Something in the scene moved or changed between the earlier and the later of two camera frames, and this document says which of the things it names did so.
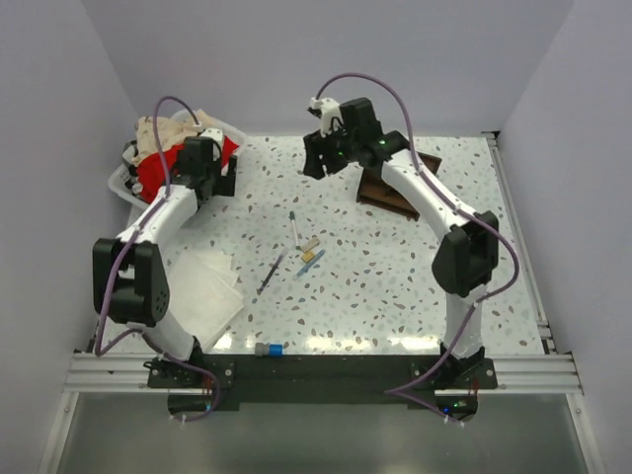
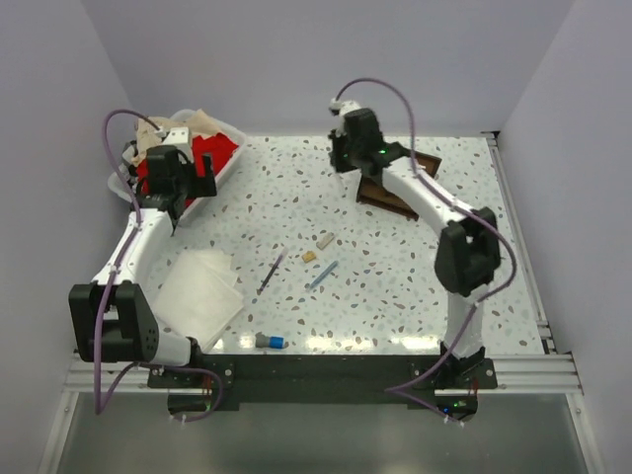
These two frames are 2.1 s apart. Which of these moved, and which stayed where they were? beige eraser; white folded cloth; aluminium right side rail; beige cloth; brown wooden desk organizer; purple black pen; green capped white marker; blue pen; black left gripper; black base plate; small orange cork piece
Moved: blue pen; beige eraser; green capped white marker; black left gripper
Stayed: beige cloth; aluminium right side rail; black base plate; purple black pen; brown wooden desk organizer; small orange cork piece; white folded cloth
